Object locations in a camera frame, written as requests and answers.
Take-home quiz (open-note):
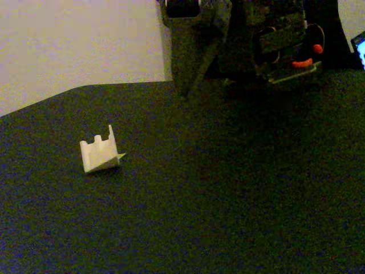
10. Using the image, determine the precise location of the white plastic printed part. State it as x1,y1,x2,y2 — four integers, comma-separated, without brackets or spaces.
79,124,122,174

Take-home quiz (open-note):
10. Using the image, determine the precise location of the dark desk mat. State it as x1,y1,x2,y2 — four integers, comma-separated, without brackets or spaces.
0,70,365,274

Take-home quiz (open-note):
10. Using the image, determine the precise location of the black clamp with orange tips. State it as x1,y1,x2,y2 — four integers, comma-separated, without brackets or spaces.
291,43,325,69

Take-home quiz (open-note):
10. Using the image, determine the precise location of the black office chair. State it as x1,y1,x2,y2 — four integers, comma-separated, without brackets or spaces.
302,0,363,71

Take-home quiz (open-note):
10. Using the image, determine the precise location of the laptop with lit screen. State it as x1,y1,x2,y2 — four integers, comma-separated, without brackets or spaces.
350,31,365,71

